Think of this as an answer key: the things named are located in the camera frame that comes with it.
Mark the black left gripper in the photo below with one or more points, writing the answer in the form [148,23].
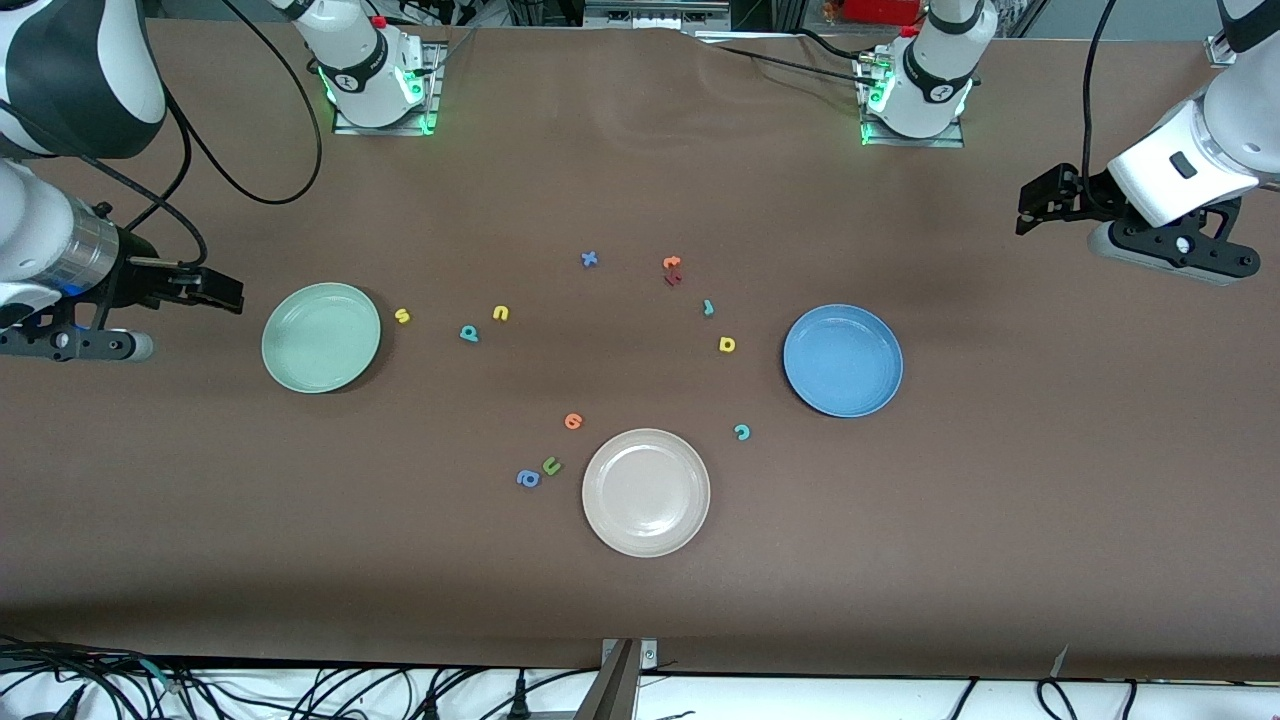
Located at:
[1082,192]

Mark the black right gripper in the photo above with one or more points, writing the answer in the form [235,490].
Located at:
[138,274]

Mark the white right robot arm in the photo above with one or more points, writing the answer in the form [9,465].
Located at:
[80,90]

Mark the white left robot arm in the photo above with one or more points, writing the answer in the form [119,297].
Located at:
[1230,120]

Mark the green plate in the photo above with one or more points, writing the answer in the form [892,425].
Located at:
[320,340]

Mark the red box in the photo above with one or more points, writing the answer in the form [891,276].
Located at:
[880,10]

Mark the blue plate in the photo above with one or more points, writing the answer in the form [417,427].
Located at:
[845,365]

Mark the grey equipment box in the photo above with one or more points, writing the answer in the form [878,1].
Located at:
[650,12]

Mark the white paper scrap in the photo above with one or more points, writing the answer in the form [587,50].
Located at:
[1060,660]

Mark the beige plate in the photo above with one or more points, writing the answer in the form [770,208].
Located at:
[645,492]

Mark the black power plug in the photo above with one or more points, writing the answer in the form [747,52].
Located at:
[520,700]

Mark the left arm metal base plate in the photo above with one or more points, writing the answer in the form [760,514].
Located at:
[950,141]

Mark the aluminium corner post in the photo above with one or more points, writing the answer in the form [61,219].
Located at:
[1222,50]

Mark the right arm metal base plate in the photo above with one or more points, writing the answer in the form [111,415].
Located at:
[437,90]

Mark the aluminium frame profile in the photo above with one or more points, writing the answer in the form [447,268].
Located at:
[612,690]

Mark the small metal bracket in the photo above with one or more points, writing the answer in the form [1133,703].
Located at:
[648,655]

